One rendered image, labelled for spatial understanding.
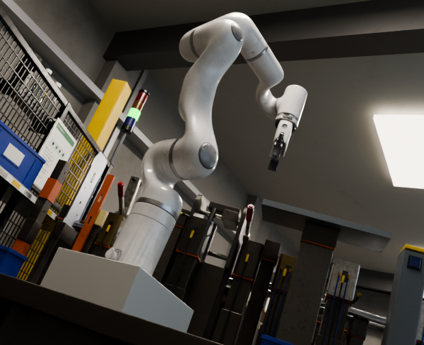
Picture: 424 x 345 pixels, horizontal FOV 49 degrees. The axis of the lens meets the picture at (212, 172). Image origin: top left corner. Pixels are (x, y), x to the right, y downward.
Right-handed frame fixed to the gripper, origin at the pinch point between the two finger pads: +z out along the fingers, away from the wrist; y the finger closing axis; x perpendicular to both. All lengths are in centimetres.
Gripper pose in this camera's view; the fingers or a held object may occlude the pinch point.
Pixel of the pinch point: (273, 162)
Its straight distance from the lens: 163.6
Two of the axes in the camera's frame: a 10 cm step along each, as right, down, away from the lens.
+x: -9.4, -2.9, 1.7
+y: 0.3, 4.2, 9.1
